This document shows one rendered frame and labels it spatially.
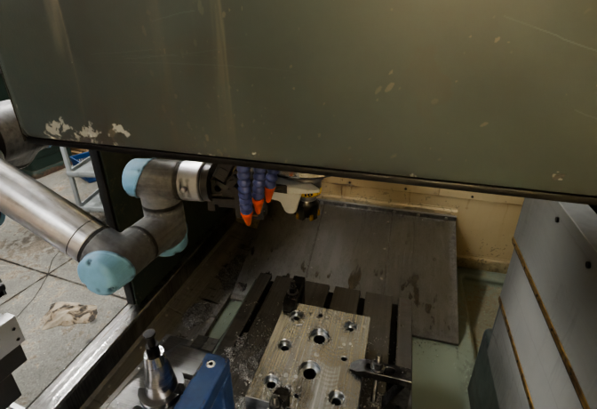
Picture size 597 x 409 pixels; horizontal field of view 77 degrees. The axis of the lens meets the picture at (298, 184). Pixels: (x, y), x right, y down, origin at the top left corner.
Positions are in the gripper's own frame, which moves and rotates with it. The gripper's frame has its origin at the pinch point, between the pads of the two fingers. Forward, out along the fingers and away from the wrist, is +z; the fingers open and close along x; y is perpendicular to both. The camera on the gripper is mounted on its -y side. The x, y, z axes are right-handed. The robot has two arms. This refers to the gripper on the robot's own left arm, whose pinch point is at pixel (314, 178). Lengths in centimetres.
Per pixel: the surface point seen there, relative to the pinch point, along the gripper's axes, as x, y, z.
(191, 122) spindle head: 32.0, -18.9, -6.4
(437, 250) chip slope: -80, 67, 44
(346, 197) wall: -100, 55, 4
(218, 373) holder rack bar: 23.9, 21.7, -11.2
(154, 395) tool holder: 29.0, 20.9, -18.4
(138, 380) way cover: -7, 73, -52
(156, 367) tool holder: 28.1, 16.5, -17.7
